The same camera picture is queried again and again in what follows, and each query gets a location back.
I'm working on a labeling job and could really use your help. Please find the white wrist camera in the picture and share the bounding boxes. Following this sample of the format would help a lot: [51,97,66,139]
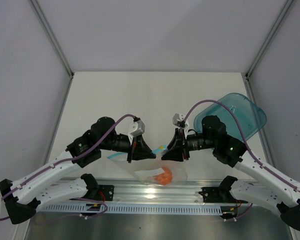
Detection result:
[172,113,189,138]
[127,117,145,144]

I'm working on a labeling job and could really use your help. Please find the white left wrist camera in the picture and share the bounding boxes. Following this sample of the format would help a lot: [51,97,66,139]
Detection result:
[127,117,145,144]

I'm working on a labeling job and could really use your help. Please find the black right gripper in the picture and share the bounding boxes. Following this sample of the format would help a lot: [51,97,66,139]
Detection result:
[161,128,216,163]

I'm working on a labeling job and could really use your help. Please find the clear zip top bag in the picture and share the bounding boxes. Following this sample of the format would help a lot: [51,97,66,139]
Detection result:
[107,144,188,186]

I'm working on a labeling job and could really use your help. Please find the white slotted cable duct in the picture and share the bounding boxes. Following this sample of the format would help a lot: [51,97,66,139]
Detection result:
[41,202,223,216]

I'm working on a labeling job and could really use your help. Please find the aluminium mounting rail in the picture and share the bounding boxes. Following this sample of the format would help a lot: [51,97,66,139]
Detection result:
[48,177,266,207]

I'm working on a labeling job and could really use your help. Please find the aluminium frame post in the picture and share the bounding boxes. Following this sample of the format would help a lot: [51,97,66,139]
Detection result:
[245,0,297,81]
[28,0,74,79]

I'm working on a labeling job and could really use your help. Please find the orange toy pumpkin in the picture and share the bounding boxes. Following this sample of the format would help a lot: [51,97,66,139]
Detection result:
[154,167,173,186]

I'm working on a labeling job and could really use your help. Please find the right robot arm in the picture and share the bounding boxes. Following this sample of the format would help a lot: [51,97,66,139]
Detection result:
[161,113,300,231]

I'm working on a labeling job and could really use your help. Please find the right aluminium frame post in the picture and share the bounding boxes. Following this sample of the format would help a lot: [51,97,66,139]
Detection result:
[245,0,297,81]

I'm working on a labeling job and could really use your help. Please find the teal plastic tray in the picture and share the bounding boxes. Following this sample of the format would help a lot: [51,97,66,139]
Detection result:
[193,92,267,140]

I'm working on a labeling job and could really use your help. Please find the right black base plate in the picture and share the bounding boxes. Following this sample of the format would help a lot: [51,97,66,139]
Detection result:
[198,186,248,204]

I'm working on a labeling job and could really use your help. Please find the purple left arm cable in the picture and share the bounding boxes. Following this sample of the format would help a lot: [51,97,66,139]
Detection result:
[0,114,137,222]

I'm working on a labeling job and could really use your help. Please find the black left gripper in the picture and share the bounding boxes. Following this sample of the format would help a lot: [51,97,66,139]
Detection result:
[99,134,156,163]

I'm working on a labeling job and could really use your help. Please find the left aluminium frame post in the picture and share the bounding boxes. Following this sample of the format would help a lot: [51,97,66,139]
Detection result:
[28,0,74,79]

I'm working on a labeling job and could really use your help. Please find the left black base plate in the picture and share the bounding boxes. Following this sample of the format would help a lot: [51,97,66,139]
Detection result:
[96,185,115,202]

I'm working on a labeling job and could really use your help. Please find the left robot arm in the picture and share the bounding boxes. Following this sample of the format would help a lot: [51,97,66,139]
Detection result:
[0,114,156,225]

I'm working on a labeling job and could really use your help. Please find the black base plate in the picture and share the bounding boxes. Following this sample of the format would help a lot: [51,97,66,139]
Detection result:
[96,185,115,202]
[198,186,248,204]

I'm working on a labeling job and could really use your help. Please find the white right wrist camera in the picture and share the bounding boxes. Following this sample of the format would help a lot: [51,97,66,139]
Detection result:
[172,113,189,138]

